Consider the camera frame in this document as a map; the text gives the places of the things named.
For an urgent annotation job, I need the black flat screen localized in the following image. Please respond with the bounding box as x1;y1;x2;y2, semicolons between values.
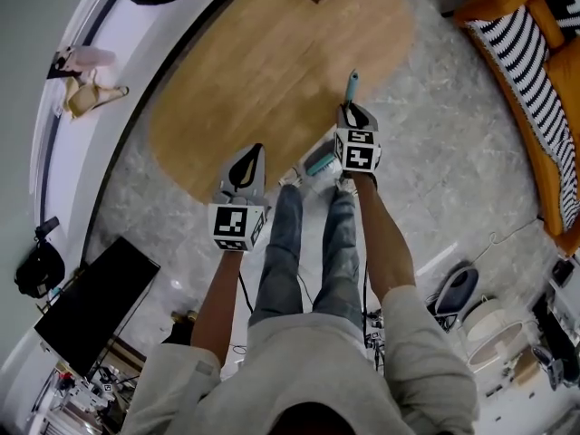
33;236;162;379

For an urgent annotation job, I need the person's left white shoe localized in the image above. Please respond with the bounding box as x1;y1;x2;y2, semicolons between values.
278;166;305;189

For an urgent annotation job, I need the person's left jeans leg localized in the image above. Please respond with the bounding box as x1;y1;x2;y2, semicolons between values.
247;184;305;328

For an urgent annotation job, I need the person's jeans leg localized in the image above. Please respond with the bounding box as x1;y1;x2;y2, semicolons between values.
312;190;364;333
247;184;305;328

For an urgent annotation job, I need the floor electronics cluster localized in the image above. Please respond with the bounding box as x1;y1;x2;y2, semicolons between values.
365;308;389;371

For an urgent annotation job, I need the orange sofa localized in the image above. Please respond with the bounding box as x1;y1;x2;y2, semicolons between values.
453;0;580;258

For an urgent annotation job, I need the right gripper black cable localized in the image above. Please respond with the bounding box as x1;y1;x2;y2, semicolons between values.
361;259;369;351

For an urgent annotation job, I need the person's right jeans leg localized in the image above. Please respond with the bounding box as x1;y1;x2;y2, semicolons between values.
312;190;364;333

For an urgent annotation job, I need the person's grey sweater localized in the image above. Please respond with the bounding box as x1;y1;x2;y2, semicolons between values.
121;283;481;435

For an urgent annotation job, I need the person's white shoe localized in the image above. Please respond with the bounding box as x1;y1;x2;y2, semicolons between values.
278;166;305;189
333;175;360;197

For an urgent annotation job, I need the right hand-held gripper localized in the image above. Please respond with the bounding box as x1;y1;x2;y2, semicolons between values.
333;101;382;179

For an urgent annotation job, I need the small black box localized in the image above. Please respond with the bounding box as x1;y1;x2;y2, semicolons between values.
551;257;577;288

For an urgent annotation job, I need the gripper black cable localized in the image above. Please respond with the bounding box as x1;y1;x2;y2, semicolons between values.
361;259;369;351
237;269;256;314

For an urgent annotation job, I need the white floor cable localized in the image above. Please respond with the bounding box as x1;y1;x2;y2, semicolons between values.
469;217;546;267

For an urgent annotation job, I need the black white striped blanket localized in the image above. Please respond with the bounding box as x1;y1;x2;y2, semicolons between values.
465;4;577;234

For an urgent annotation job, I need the person's right forearm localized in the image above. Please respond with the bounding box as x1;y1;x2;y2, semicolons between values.
352;173;418;299

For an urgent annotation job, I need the person's right white shoe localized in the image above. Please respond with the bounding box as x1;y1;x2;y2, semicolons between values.
333;175;360;197

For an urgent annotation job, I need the black white patterned cushion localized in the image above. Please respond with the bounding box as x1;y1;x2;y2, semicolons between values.
541;0;580;41

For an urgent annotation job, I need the white round lampshade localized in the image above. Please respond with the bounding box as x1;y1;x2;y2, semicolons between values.
460;295;538;374

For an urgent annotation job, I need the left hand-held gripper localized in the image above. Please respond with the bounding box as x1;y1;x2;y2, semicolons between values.
208;144;271;254

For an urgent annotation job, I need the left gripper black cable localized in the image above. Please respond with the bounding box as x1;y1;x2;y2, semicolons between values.
237;269;256;314

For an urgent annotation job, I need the oval wooden table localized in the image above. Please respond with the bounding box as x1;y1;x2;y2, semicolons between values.
148;0;417;204

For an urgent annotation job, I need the pink plush toy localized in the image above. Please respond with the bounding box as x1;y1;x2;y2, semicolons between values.
53;44;118;75

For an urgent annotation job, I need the white long low cabinet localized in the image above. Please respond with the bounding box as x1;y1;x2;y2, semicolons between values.
32;0;208;262

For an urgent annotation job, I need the person's left forearm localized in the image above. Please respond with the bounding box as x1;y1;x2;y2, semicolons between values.
189;247;247;367

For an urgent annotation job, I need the blue grey tool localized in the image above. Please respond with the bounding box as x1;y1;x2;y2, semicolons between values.
531;344;566;392

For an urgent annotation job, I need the grey round floor appliance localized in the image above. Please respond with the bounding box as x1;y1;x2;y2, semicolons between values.
435;264;480;317

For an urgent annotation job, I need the black bag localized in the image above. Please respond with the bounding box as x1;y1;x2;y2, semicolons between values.
14;215;67;299

